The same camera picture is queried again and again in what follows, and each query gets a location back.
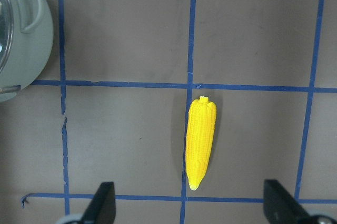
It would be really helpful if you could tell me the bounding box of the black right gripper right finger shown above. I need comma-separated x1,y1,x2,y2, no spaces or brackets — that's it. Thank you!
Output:
263,179,310,223

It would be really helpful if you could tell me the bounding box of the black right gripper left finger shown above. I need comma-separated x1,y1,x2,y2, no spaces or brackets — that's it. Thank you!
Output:
80,182,116,224

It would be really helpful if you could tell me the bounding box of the yellow toy corn cob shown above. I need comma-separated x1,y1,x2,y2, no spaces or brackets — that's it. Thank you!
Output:
185,96,217,191

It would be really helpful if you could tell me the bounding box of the glass pot lid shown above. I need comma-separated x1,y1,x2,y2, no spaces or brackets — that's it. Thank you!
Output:
1,0,14,72

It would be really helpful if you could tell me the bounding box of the pale green electric pot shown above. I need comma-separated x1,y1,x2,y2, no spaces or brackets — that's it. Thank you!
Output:
1,0,54,102

